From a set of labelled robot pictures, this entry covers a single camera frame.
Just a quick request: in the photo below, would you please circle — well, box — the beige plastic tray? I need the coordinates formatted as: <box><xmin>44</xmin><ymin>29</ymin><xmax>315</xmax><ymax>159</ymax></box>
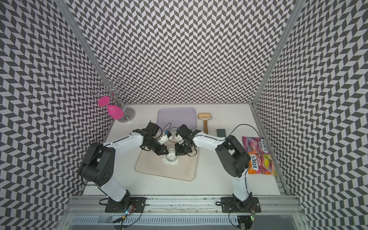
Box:
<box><xmin>135</xmin><ymin>142</ymin><xmax>199</xmax><ymax>181</ymax></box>

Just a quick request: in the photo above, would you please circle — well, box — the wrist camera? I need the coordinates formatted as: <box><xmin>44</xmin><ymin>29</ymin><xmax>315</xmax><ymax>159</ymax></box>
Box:
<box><xmin>175</xmin><ymin>135</ymin><xmax>183</xmax><ymax>143</ymax></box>
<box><xmin>159</xmin><ymin>131</ymin><xmax>172</xmax><ymax>144</ymax></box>

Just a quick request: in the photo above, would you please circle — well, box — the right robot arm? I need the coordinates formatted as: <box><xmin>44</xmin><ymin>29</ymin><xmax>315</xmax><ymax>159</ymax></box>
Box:
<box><xmin>175</xmin><ymin>125</ymin><xmax>251</xmax><ymax>202</ymax></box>

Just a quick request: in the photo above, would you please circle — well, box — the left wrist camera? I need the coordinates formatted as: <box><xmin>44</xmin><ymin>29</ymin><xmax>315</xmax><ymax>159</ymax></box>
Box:
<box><xmin>159</xmin><ymin>131</ymin><xmax>172</xmax><ymax>144</ymax></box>

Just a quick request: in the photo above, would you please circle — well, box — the white dough ball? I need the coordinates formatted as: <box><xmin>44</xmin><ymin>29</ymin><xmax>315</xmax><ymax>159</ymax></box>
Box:
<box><xmin>162</xmin><ymin>154</ymin><xmax>178</xmax><ymax>165</ymax></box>

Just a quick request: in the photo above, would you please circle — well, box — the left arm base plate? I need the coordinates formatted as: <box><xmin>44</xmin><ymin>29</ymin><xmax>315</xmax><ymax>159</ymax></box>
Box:
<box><xmin>105</xmin><ymin>197</ymin><xmax>147</xmax><ymax>213</ymax></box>

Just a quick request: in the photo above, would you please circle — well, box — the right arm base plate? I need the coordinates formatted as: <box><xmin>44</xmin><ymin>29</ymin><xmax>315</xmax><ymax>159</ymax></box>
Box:
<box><xmin>220</xmin><ymin>196</ymin><xmax>261</xmax><ymax>213</ymax></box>

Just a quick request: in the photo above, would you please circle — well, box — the purple plastic tray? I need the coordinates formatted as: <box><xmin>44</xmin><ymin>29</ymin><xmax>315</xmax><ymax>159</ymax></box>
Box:
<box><xmin>156</xmin><ymin>107</ymin><xmax>197</xmax><ymax>130</ymax></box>

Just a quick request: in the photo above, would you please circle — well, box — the pink wine glass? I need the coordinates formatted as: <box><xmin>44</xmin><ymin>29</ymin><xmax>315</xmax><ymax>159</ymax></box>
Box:
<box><xmin>97</xmin><ymin>96</ymin><xmax>124</xmax><ymax>120</ymax></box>

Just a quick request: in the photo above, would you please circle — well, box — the black handled metal spatula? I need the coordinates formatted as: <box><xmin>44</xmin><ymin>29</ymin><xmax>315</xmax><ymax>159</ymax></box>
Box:
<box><xmin>217</xmin><ymin>129</ymin><xmax>227</xmax><ymax>138</ymax></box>

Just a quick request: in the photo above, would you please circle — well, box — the wooden dough roller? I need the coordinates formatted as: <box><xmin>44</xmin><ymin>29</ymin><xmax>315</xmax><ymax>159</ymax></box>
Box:
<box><xmin>197</xmin><ymin>113</ymin><xmax>212</xmax><ymax>134</ymax></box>

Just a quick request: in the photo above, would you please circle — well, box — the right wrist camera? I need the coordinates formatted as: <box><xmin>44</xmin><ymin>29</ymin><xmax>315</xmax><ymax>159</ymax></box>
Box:
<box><xmin>175</xmin><ymin>135</ymin><xmax>183</xmax><ymax>143</ymax></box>

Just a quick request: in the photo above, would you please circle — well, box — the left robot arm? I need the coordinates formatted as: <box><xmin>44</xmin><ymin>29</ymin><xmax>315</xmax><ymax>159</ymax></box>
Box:
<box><xmin>78</xmin><ymin>122</ymin><xmax>168</xmax><ymax>211</ymax></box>

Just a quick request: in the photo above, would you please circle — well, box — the colourful candy bag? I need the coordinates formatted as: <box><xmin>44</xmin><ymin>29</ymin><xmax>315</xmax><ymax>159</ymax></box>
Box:
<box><xmin>242</xmin><ymin>137</ymin><xmax>278</xmax><ymax>176</ymax></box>

